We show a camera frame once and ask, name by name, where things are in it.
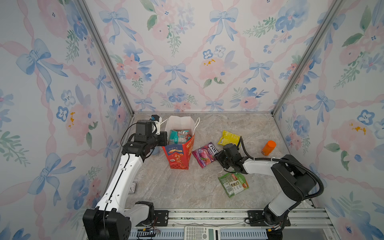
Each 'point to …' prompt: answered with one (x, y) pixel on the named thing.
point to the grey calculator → (202, 233)
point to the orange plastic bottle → (268, 147)
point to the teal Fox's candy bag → (173, 139)
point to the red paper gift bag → (179, 155)
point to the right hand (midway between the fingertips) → (214, 155)
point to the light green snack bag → (234, 183)
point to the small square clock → (133, 187)
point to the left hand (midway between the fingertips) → (167, 133)
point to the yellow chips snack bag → (228, 138)
